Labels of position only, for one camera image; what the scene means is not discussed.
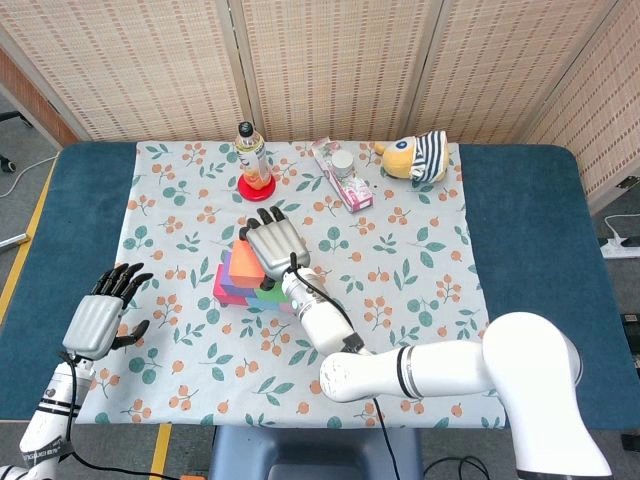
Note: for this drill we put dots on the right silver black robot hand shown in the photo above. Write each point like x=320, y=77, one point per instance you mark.
x=277, y=247

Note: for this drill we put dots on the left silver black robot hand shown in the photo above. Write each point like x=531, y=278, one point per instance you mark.
x=92, y=325

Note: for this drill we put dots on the orange cube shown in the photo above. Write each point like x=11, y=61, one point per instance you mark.
x=245, y=267

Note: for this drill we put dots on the green cube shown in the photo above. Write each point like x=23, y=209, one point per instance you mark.
x=272, y=295

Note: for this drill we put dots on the purple cube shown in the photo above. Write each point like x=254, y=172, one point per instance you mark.
x=231, y=285

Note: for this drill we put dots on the light blue cube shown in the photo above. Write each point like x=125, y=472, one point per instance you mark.
x=260, y=305

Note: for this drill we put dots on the pink cube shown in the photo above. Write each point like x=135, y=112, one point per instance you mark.
x=287, y=307

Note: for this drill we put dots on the red cube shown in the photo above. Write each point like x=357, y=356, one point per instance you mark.
x=222, y=295

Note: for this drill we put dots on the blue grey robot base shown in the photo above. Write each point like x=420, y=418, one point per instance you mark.
x=315, y=450

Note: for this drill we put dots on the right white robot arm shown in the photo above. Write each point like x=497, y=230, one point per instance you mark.
x=425, y=370

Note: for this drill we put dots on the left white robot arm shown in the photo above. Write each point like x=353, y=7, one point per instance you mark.
x=45, y=415

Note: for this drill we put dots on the red round coaster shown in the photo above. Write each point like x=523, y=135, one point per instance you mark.
x=257, y=194

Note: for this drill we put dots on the orange drink plastic bottle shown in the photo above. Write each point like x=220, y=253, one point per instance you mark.
x=250, y=160

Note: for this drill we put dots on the pink floral carton box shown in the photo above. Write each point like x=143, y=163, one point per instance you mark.
x=357, y=192

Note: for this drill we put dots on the small white jar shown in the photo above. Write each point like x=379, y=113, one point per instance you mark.
x=342, y=161

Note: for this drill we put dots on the floral print tablecloth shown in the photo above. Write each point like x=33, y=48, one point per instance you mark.
x=300, y=360

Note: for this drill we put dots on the grey metal bar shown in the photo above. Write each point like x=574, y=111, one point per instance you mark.
x=12, y=242

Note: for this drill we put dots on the yellow plush toy striped shirt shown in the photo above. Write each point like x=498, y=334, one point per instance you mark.
x=410, y=160

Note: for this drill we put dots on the small orange object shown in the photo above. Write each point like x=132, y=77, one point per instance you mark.
x=192, y=477

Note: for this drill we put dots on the woven bamboo folding screen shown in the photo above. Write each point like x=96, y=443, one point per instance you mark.
x=350, y=60

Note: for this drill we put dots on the black office chair base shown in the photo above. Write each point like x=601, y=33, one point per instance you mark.
x=10, y=117

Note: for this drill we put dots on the teal table cover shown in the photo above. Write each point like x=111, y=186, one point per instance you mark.
x=525, y=225

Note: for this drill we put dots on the white power strip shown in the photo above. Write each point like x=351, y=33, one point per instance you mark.
x=620, y=248

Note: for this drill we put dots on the black floor device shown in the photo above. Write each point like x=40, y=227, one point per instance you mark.
x=632, y=320

